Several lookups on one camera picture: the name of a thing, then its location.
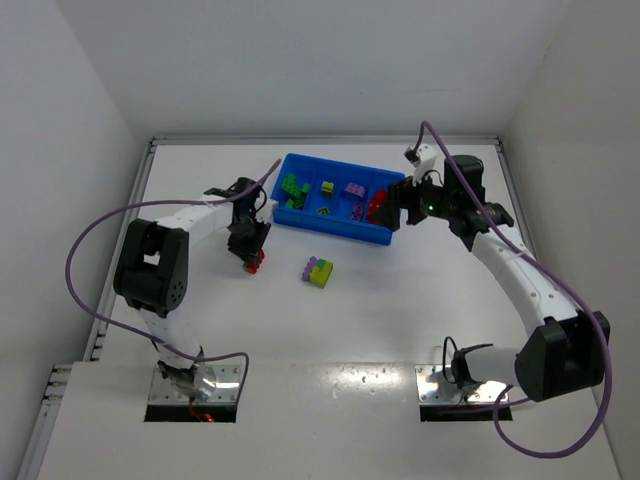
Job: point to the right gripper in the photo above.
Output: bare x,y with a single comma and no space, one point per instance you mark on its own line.
406,201

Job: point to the lime curved lego brick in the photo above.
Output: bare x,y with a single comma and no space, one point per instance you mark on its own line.
327,189

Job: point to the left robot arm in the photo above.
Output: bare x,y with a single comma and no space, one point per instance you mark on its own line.
152,272

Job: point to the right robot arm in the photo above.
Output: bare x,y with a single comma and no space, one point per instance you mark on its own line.
562,353

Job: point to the green four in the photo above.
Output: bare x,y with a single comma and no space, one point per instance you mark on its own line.
296,203

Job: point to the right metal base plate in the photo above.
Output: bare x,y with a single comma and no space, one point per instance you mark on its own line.
435,388

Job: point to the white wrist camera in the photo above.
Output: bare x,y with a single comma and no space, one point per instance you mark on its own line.
423,159
265,210

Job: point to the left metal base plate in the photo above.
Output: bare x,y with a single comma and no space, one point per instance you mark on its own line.
206,385

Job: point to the red lego plate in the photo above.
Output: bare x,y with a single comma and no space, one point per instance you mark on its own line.
379,197

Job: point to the blue divided sorting bin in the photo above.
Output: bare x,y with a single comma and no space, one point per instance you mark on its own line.
314,171

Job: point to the metal base plate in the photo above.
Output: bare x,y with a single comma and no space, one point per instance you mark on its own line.
435,388
206,385

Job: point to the green number two lego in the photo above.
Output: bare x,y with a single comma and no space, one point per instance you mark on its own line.
302,191

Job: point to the lime long lego brick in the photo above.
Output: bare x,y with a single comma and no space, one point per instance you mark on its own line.
320,277

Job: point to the purple flower lego piece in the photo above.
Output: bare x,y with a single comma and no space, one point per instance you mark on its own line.
354,192

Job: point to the green small lego brick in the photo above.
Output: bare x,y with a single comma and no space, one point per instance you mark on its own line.
289,185

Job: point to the purple butterfly lego stack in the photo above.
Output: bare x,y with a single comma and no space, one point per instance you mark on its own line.
357,212

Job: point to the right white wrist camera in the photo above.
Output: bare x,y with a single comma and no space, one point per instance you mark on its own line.
423,159

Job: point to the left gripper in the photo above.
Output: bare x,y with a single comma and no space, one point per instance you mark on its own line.
248,239

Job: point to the small green red lego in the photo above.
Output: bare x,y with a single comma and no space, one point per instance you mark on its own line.
253,262

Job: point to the red round lego piece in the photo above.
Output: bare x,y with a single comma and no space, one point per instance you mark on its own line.
377,213

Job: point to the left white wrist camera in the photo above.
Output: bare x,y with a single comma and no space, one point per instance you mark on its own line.
265,210

